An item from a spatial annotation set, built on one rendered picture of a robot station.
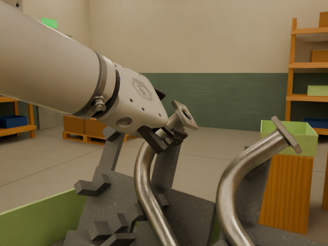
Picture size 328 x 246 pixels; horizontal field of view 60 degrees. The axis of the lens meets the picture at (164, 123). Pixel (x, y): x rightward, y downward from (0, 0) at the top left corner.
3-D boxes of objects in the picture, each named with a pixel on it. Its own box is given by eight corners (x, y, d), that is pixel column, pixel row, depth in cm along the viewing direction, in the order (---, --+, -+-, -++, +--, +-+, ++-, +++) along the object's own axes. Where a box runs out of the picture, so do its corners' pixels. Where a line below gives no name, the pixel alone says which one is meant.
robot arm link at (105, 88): (110, 85, 30) (129, 93, 33) (89, 35, 35) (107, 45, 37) (65, 131, 33) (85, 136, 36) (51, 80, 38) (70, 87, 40)
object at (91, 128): (62, 138, 547) (61, 115, 540) (92, 131, 616) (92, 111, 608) (110, 147, 487) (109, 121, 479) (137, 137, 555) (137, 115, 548)
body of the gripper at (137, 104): (122, 96, 32) (178, 119, 41) (98, 40, 37) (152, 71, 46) (82, 135, 35) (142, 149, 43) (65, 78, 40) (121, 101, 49)
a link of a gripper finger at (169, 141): (171, 140, 40) (195, 147, 45) (162, 123, 41) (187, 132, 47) (155, 153, 41) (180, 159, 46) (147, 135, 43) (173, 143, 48)
